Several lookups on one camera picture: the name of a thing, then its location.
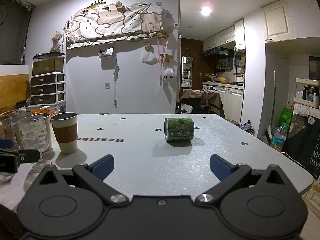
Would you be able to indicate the white wall cabinet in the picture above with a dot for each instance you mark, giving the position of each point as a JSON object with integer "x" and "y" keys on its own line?
{"x": 277, "y": 21}

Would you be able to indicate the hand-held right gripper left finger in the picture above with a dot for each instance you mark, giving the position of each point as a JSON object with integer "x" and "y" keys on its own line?
{"x": 103, "y": 167}

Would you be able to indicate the white drawer unit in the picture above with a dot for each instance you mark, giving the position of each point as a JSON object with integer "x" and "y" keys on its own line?
{"x": 47, "y": 88}

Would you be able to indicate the white storage rack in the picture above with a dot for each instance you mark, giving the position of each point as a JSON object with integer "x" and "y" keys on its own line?
{"x": 307, "y": 91}

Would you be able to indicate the white hanging pouch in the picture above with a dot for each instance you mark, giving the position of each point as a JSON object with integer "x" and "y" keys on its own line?
{"x": 148, "y": 57}

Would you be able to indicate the black lettered sign board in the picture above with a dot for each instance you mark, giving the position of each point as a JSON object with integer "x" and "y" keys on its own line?
{"x": 303, "y": 145}

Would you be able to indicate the black range hood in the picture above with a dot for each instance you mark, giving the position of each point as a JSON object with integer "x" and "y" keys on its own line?
{"x": 217, "y": 53}

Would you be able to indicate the white washing machine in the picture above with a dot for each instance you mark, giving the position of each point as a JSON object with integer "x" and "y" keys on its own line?
{"x": 208, "y": 87}

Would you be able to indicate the gold crown wall ornament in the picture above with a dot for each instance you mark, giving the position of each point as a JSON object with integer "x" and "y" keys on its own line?
{"x": 96, "y": 4}

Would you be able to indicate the dried flower bouquet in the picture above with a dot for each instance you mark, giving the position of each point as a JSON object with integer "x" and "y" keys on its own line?
{"x": 56, "y": 41}

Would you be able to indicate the glass fish tank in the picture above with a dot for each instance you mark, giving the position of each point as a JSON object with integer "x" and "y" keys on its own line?
{"x": 48, "y": 63}

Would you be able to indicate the yellow cooking pot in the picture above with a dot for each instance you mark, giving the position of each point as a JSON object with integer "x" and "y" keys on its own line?
{"x": 221, "y": 80}

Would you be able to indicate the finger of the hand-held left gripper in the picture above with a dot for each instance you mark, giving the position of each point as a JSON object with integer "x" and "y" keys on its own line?
{"x": 6, "y": 143}
{"x": 26, "y": 156}

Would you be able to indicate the chair with brown jacket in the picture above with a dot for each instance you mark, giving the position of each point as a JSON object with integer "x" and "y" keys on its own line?
{"x": 202, "y": 101}

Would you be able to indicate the ribbed stemmed glass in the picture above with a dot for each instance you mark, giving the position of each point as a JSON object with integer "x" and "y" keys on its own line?
{"x": 33, "y": 135}

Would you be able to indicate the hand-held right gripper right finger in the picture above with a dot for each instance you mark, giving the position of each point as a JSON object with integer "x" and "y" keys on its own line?
{"x": 220, "y": 166}

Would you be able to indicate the green tin can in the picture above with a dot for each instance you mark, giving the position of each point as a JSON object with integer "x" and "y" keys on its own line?
{"x": 178, "y": 129}

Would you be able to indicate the tray of orange snacks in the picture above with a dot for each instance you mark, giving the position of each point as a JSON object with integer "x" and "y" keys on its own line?
{"x": 43, "y": 110}

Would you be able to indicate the clear glass with brown band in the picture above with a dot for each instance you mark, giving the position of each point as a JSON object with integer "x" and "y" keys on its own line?
{"x": 6, "y": 131}

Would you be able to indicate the clear plastic water bottle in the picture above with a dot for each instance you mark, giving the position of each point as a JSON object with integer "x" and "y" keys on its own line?
{"x": 278, "y": 138}

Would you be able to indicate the beige cup with brown sleeve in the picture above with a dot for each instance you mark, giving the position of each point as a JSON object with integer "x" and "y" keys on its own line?
{"x": 64, "y": 133}

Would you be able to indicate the white long pole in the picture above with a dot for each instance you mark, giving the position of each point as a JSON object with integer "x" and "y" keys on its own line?
{"x": 272, "y": 100}

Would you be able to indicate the printed cloth on wall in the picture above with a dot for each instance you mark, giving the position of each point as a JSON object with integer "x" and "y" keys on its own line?
{"x": 115, "y": 21}

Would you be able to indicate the white plush sheep toy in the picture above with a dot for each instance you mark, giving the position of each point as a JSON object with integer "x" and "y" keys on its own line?
{"x": 169, "y": 72}

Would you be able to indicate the white plain cup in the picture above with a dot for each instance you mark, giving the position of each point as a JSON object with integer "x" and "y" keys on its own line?
{"x": 46, "y": 130}

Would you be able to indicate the round ceiling light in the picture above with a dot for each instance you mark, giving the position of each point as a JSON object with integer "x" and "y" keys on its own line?
{"x": 206, "y": 10}

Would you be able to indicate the wall mirror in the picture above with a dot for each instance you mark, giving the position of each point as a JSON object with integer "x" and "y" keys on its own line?
{"x": 187, "y": 71}

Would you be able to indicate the wooden board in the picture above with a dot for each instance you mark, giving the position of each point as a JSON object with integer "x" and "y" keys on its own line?
{"x": 13, "y": 88}

